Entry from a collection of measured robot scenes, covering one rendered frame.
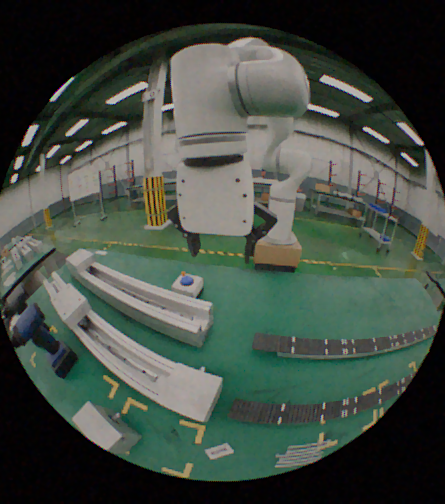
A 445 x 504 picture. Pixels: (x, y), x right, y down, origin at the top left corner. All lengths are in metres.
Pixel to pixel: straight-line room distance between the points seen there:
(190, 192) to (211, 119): 0.10
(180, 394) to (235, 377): 0.16
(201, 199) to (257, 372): 0.39
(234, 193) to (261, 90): 0.12
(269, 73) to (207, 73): 0.06
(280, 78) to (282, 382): 0.51
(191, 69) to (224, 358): 0.52
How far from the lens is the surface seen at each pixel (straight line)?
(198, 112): 0.18
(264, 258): 0.74
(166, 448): 0.43
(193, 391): 0.32
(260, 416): 0.38
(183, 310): 0.47
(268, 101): 0.17
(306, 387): 0.45
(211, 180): 0.19
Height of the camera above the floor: 1.18
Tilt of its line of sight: 29 degrees down
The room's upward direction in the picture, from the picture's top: straight up
